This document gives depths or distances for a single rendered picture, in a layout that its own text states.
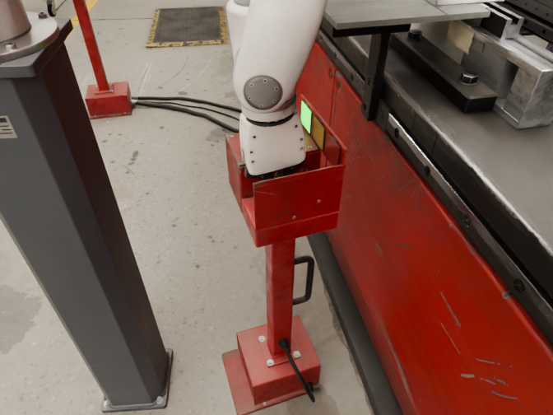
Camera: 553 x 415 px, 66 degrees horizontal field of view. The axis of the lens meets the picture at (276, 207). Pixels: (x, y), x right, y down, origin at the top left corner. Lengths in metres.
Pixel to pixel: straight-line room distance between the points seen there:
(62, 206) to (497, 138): 0.69
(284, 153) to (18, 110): 0.38
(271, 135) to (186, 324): 0.95
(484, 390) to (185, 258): 1.18
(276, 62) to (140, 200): 1.52
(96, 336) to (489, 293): 0.81
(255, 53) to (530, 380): 0.52
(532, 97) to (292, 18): 0.40
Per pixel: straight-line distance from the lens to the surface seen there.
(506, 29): 0.82
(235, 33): 0.59
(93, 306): 0.99
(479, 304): 0.70
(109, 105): 2.61
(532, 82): 0.74
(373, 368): 1.36
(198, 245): 1.71
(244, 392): 1.34
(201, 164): 2.12
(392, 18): 0.75
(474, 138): 0.72
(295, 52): 0.51
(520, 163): 0.69
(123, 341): 1.09
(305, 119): 0.84
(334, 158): 0.74
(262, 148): 0.67
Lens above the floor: 1.23
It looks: 42 degrees down
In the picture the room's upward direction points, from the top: straight up
